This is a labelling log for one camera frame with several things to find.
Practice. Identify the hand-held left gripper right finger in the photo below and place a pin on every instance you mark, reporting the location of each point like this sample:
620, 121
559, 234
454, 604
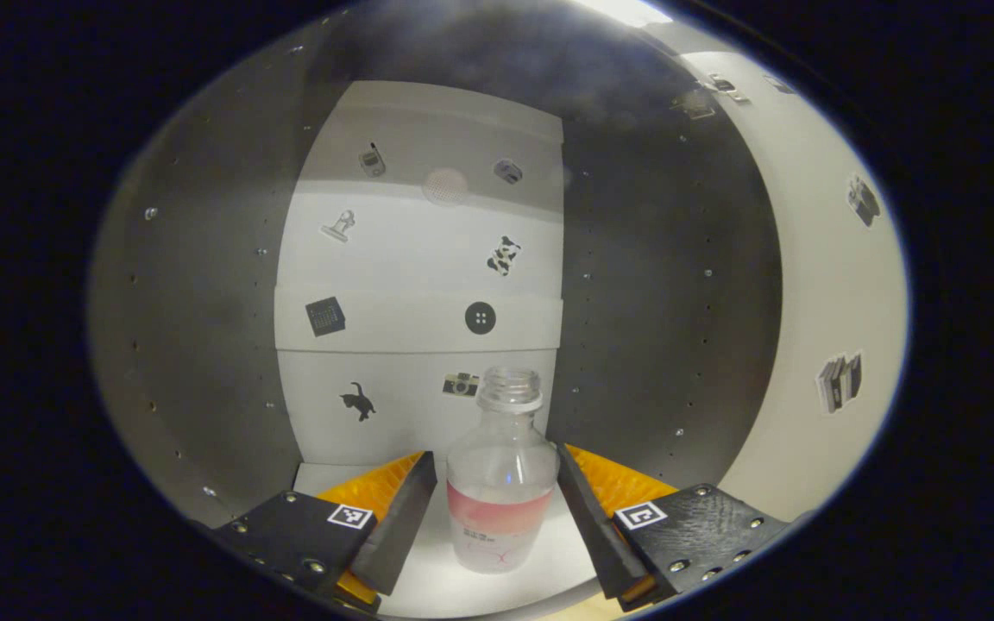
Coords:
596, 535

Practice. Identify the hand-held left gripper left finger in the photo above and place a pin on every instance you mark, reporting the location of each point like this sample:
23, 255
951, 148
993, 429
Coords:
402, 517

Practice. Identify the clear plastic bottle pink label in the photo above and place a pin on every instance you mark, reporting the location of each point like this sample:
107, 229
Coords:
501, 500

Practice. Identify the beige cabinet door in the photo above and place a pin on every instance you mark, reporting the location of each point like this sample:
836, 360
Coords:
816, 302

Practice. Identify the long ceiling light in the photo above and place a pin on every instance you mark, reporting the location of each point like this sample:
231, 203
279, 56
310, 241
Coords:
626, 9

